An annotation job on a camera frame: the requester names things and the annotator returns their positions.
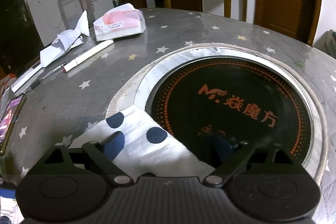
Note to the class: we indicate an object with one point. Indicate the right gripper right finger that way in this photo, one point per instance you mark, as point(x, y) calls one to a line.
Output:
point(234, 165)

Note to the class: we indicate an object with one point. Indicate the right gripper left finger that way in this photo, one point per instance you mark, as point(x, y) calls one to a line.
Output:
point(100, 158)

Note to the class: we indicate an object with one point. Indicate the white navy polka dot garment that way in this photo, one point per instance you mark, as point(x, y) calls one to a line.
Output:
point(137, 145)

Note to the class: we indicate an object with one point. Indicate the built-in round induction cooktop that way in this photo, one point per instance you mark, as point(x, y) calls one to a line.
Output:
point(215, 98)

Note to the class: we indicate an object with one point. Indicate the white marker pen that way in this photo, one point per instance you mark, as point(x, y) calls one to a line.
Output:
point(86, 55)

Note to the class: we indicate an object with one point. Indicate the smartphone with lit screen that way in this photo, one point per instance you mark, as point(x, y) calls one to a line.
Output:
point(9, 118)

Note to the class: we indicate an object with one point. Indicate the crumpled white paper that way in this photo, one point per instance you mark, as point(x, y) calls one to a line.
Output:
point(64, 41)

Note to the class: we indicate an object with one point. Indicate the tissue pack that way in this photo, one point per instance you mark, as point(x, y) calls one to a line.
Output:
point(119, 22)

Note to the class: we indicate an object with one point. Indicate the water dispenser with bottle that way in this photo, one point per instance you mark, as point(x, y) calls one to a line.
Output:
point(69, 13)

